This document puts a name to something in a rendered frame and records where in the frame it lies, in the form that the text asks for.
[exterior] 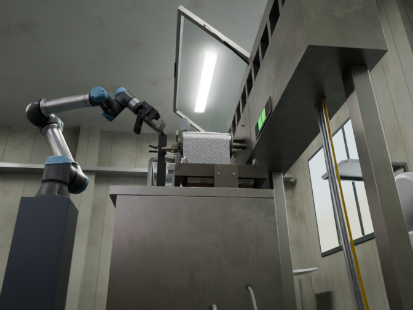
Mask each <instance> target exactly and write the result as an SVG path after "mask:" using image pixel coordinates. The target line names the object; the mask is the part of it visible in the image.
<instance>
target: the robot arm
mask: <svg viewBox="0 0 413 310"><path fill-rule="evenodd" d="M114 97H115V99H112V98H111V97H110V96H109V94H108V93H107V91H105V90H104V88H102V87H99V86H98V87H95V88H94V89H92V90H91V92H89V93H82V94H78V95H72V96H67V97H61V98H54V99H50V100H47V99H45V98H43V99H39V100H36V101H34V102H32V103H30V104H29V105H28V107H27V109H26V117H27V119H28V120H29V121H30V123H32V124H33V125H35V126H36V127H37V128H38V129H39V131H40V134H41V136H42V137H43V138H45V139H46V140H47V143H48V145H49V148H50V150H51V152H52V155H53V156H50V157H48V158H47V159H46V161H45V164H44V165H45V166H44V173H43V176H42V183H41V187H40V188H39V190H38V192H37V193H36V195H35V197H62V198H69V194H68V193H72V194H79V193H81V192H83V191H84V190H85V189H86V187H87V185H88V183H89V179H88V177H87V176H86V174H84V173H83V172H82V170H81V168H80V166H79V164H78V163H77V162H74V160H73V157H72V155H71V153H70V151H69V149H68V146H67V144H66V142H65V139H64V138H63V136H62V131H63V123H62V121H61V119H60V118H59V117H58V116H56V115H55V113H62V112H66V111H73V110H77V109H84V108H91V107H95V106H99V107H100V108H101V109H102V112H101V115H102V116H103V117H104V118H105V119H107V120H108V121H109V122H111V121H113V120H114V119H115V118H116V117H117V116H118V115H119V114H120V113H121V112H122V111H123V110H124V109H125V108H128V109H129V110H130V111H131V112H132V113H134V114H135V115H137V117H136V122H135V126H134V129H133V131H134V132H135V133H136V134H140V132H141V128H142V125H143V121H144V122H145V123H146V124H147V125H148V126H150V127H151V128H152V129H154V130H155V131H156V132H157V133H159V134H160V135H163V136H165V134H164V131H163V130H164V128H165V124H163V120H162V119H161V120H159V118H160V114H159V113H158V111H157V110H156V109H155V108H153V107H152V106H150V105H149V104H148V103H146V102H145V101H143V102H141V101H139V100H138V99H137V98H136V97H135V96H134V95H132V94H131V93H130V92H129V91H128V90H127V89H125V88H123V87H120V88H118V89H117V90H116V92H115V93H114Z"/></svg>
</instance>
